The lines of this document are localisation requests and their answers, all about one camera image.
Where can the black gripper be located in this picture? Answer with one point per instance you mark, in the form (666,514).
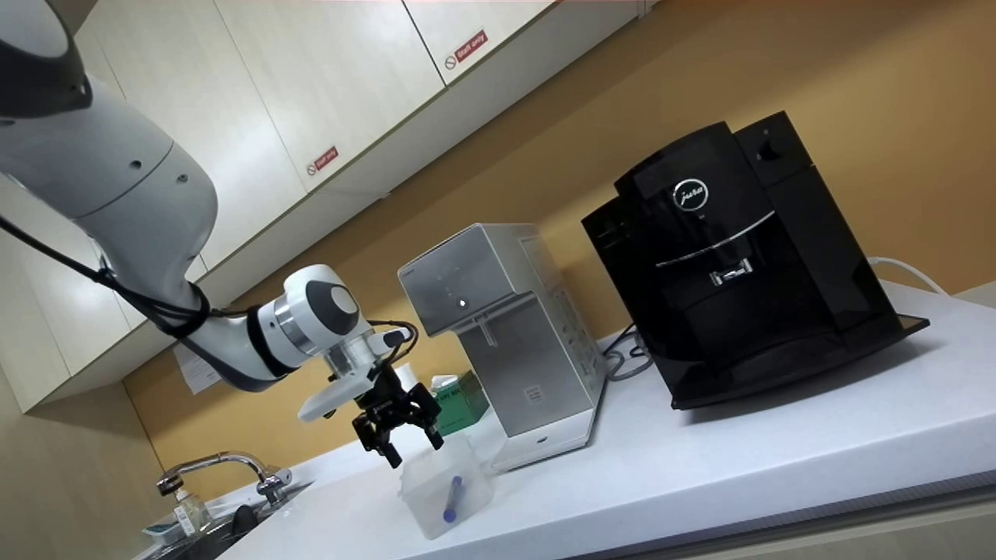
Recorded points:
(391,406)

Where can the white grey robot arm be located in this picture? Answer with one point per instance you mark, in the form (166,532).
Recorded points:
(149,207)

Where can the clear plastic bowl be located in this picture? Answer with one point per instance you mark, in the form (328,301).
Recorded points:
(447,486)

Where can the green tissue box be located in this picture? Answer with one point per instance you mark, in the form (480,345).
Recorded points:
(457,398)

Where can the chrome sink faucet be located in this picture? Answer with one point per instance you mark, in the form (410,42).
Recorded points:
(229,470)

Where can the black coffee machine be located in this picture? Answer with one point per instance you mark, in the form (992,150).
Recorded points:
(740,270)

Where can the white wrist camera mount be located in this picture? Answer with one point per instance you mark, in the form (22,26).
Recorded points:
(357,365)

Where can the cream upper wall cabinets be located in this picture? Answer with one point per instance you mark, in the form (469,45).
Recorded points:
(297,109)

